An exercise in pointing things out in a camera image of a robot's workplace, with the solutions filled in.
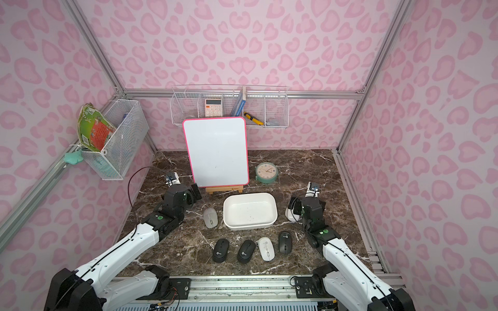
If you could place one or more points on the green wall hook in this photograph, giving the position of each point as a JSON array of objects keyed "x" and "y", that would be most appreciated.
[{"x": 73, "y": 158}]

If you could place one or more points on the small white mouse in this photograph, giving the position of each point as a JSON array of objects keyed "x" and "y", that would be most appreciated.
[{"x": 266, "y": 249}]

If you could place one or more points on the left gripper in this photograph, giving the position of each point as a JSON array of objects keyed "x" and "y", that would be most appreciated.
[{"x": 193, "y": 192}]

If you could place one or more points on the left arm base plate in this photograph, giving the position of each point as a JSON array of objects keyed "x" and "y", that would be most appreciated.
[{"x": 177, "y": 288}]

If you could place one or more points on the white computer mouse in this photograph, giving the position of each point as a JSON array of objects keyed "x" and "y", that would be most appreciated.
[{"x": 293, "y": 216}]

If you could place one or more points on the white storage box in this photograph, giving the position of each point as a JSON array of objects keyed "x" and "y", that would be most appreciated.
[{"x": 249, "y": 211}]

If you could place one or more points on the wooden whiteboard stand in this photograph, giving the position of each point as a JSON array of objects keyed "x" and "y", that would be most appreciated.
[{"x": 238, "y": 188}]

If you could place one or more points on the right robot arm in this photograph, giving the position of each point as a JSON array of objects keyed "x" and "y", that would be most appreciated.
[{"x": 344, "y": 277}]

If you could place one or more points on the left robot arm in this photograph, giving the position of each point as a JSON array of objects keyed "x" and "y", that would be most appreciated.
[{"x": 91, "y": 286}]

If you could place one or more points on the white mesh side basket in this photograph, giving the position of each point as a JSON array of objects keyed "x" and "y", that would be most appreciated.
[{"x": 114, "y": 160}]

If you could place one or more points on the pink framed whiteboard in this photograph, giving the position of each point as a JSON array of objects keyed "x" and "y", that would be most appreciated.
[{"x": 218, "y": 151}]

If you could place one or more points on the green round clock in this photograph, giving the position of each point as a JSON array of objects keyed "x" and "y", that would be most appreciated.
[{"x": 266, "y": 173}]

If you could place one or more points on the green snack bag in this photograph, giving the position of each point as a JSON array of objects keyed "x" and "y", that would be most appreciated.
[{"x": 93, "y": 129}]

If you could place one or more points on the grey computer mouse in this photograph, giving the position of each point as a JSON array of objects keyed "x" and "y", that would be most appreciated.
[{"x": 210, "y": 218}]

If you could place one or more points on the yellow utility knife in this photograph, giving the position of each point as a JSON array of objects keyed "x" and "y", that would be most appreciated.
[{"x": 253, "y": 119}]

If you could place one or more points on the black mouse with logo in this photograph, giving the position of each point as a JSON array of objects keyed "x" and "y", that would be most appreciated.
[{"x": 220, "y": 251}]

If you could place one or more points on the blue book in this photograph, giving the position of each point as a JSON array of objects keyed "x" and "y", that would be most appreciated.
[{"x": 240, "y": 102}]

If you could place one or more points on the black slim mouse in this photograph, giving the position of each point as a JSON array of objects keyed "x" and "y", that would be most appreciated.
[{"x": 246, "y": 251}]

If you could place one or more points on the black mouse rounded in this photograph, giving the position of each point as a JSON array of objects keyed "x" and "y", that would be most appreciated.
[{"x": 285, "y": 242}]

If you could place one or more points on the pink calculator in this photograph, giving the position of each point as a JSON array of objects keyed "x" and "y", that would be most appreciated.
[{"x": 213, "y": 107}]

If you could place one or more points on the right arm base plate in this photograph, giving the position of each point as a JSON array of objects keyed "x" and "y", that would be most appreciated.
[{"x": 309, "y": 287}]

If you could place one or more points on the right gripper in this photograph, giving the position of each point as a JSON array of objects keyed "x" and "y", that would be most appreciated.
[{"x": 297, "y": 208}]

